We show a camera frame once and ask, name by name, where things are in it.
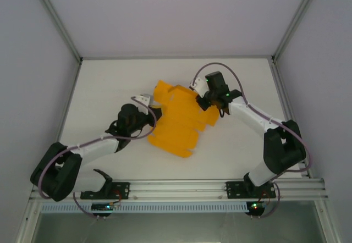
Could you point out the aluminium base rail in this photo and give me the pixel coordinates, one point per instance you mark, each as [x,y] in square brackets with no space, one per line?
[176,189]

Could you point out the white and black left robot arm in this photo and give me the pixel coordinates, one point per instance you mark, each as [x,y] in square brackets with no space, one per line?
[96,148]

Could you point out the aluminium table back rail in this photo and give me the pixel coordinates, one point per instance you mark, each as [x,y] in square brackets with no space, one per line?
[176,57]

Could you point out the aluminium table side rail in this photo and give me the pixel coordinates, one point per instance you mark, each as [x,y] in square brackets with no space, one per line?
[66,111]
[286,102]

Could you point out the right circuit board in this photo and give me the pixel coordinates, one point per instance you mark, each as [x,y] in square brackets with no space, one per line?
[257,206]

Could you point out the aluminium frame post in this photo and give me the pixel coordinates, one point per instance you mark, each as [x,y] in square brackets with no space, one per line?
[55,20]
[297,17]

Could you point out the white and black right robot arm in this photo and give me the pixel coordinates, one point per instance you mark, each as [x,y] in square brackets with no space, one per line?
[250,115]

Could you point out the orange paper box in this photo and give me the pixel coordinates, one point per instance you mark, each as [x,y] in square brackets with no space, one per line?
[181,122]

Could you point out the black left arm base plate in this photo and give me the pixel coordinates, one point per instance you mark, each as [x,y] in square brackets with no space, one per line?
[121,190]

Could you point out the circuit board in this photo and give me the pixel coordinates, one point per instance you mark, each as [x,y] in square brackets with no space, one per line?
[104,207]
[257,206]

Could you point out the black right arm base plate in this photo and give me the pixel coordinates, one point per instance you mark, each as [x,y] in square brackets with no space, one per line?
[233,189]

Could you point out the left circuit board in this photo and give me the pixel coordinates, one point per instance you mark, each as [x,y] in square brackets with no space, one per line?
[104,207]

